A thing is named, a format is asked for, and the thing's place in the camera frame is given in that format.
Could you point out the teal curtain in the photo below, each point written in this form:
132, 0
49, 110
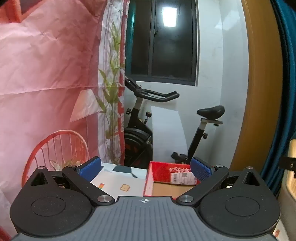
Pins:
289, 69

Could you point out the red cardboard box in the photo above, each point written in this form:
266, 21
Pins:
159, 172

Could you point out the yellow wooden panel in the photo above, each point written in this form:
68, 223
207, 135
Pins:
261, 92

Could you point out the dark window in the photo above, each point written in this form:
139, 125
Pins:
175, 58

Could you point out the white board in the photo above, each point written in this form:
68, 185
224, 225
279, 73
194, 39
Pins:
166, 134

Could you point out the pink printed wall cloth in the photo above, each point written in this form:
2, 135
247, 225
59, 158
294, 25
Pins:
46, 81

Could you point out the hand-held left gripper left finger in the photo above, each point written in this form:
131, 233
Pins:
89, 168

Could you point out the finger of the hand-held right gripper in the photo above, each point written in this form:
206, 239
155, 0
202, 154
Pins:
289, 165

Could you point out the black exercise bike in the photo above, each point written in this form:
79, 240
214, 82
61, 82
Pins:
136, 139

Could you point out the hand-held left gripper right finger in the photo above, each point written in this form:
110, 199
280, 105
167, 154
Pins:
202, 169

